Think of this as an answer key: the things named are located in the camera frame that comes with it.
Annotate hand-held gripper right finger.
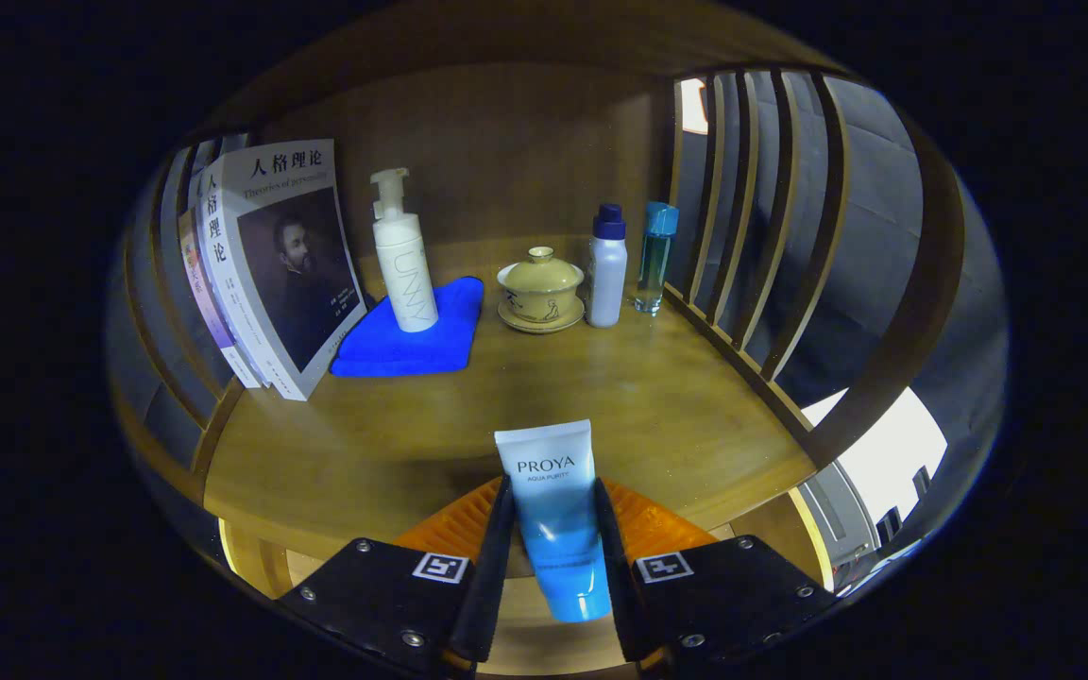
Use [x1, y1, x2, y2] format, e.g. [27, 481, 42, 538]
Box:
[593, 477, 838, 676]

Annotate folded blue cloth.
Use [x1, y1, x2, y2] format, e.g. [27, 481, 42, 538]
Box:
[331, 276, 485, 379]

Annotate thick white portrait book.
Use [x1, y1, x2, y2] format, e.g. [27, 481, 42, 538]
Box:
[196, 139, 367, 402]

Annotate grey filing cabinet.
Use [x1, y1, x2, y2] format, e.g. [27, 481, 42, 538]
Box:
[799, 387, 949, 591]

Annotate purple book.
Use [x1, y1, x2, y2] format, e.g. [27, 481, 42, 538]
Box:
[178, 208, 262, 390]

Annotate wooden drawer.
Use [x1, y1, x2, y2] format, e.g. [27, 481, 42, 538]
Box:
[218, 486, 838, 676]

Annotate thin white book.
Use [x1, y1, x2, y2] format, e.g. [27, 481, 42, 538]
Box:
[187, 170, 271, 388]

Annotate teal glass bottle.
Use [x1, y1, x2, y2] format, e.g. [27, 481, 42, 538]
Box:
[635, 201, 680, 315]

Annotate white bottle with blue cap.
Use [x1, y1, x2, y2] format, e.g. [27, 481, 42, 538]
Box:
[586, 204, 629, 329]

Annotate yellow lidded tea cup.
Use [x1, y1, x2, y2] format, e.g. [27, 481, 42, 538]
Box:
[497, 246, 587, 334]

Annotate blue and white tube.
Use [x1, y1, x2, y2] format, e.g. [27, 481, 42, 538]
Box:
[494, 419, 613, 623]

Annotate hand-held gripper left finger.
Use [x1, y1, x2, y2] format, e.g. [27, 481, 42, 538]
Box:
[278, 475, 517, 676]

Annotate wooden cabinet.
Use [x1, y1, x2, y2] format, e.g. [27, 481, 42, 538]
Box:
[110, 0, 970, 605]

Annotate white pump bottle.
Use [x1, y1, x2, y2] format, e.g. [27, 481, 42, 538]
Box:
[370, 168, 439, 333]

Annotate black backdrop cloth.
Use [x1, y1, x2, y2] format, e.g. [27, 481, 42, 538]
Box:
[676, 76, 1012, 568]

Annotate wooden countertop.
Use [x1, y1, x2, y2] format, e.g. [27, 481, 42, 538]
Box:
[204, 236, 819, 566]

